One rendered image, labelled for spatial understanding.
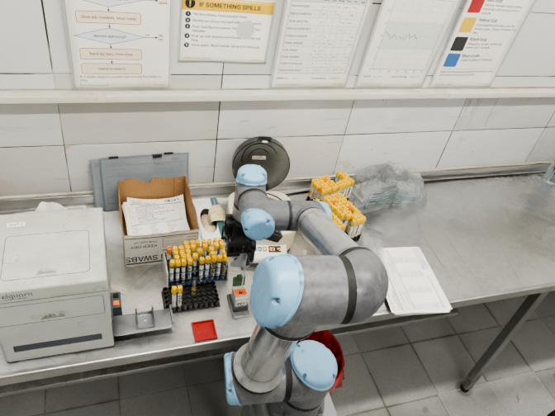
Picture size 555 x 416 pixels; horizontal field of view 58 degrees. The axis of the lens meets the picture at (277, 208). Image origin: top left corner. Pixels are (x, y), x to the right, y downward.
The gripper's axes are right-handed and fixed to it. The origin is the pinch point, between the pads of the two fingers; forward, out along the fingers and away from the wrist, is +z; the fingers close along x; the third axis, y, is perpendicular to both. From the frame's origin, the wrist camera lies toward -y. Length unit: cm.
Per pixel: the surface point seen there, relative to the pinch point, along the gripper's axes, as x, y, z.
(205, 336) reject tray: 8.5, 12.3, 20.2
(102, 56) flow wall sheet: -56, 34, -38
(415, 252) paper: -12, -72, 19
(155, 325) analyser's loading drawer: 4.6, 26.4, 16.4
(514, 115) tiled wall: -56, -136, -13
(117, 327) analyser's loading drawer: 3.1, 36.9, 16.4
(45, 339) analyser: 7, 55, 12
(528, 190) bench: -42, -153, 20
